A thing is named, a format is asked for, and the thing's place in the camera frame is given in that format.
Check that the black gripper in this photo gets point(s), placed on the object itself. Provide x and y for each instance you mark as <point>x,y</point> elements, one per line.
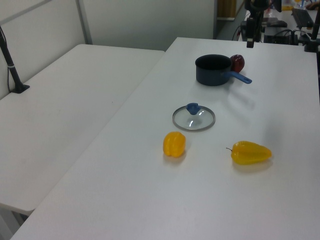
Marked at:
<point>253,25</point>

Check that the glass lid with blue knob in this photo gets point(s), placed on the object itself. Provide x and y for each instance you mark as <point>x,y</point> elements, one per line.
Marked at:
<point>192,108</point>

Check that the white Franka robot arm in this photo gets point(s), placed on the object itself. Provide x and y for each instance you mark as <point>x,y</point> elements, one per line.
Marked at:
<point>255,7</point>

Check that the black control box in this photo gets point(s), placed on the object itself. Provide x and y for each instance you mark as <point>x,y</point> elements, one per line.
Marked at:
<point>277,35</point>

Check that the dark red apple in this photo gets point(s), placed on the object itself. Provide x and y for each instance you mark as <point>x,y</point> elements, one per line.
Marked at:
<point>238,63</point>

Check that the wooden cabinet panel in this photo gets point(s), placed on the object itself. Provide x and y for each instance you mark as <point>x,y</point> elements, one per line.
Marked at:
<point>226,8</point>

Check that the black keyboard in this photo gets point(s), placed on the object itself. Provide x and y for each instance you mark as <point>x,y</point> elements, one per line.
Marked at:
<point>303,17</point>

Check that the dark blue saucepan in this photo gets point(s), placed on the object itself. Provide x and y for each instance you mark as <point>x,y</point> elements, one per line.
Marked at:
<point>212,77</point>

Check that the yellow starfruit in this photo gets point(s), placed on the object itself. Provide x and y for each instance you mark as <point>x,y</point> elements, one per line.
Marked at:
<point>250,153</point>

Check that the round yellow bell pepper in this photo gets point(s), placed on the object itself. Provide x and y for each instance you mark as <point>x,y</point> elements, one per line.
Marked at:
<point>174,145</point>

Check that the white side table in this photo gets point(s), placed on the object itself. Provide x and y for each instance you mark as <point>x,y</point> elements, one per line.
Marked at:
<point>62,112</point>

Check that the black camera stand pole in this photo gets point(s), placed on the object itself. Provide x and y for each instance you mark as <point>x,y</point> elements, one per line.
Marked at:
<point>11,67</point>
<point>313,35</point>

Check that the grey partition frame post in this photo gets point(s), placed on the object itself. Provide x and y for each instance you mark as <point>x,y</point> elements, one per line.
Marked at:
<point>84,22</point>

